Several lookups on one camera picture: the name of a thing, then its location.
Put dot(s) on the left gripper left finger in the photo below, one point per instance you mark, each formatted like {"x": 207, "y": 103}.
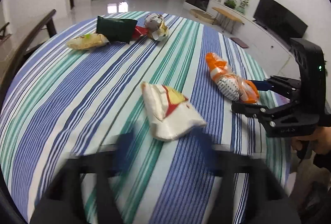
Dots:
{"x": 66, "y": 196}

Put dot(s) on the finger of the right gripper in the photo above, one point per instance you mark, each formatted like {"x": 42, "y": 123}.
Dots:
{"x": 254, "y": 111}
{"x": 286, "y": 87}

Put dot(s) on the orange white snack bag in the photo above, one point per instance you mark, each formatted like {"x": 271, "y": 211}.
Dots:
{"x": 232, "y": 86}

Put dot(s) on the white red torn bag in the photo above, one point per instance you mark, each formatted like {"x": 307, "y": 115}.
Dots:
{"x": 169, "y": 112}

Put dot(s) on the white gold wrapper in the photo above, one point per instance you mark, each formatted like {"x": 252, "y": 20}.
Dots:
{"x": 157, "y": 29}

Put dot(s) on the red plastic wrapper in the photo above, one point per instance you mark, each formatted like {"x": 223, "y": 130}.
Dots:
{"x": 138, "y": 32}

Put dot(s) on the yellow green bread package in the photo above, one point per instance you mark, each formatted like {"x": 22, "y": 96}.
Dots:
{"x": 87, "y": 41}

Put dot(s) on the dark green snack bag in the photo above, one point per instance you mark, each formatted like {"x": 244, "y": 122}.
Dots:
{"x": 116, "y": 29}

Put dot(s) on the right hand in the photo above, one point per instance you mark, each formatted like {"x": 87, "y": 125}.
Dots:
{"x": 320, "y": 139}

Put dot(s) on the dark floor mat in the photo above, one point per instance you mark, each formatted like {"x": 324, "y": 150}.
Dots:
{"x": 239, "y": 42}

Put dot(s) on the black television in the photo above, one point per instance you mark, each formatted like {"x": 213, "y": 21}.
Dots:
{"x": 279, "y": 20}

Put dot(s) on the small wooden side table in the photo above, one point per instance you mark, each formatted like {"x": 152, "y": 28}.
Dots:
{"x": 224, "y": 18}

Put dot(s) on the tall potted plant right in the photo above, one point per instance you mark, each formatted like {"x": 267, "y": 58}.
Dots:
{"x": 241, "y": 7}

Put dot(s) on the small potted plant middle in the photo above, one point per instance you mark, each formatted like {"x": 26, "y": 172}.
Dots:
{"x": 230, "y": 4}

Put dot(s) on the striped round tablecloth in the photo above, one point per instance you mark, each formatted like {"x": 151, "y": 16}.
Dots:
{"x": 65, "y": 102}

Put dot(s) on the round wooden floor stool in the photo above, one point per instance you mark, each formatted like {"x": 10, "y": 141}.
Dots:
{"x": 203, "y": 16}

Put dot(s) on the brown wooden coffee table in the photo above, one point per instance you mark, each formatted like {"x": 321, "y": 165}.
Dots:
{"x": 17, "y": 47}

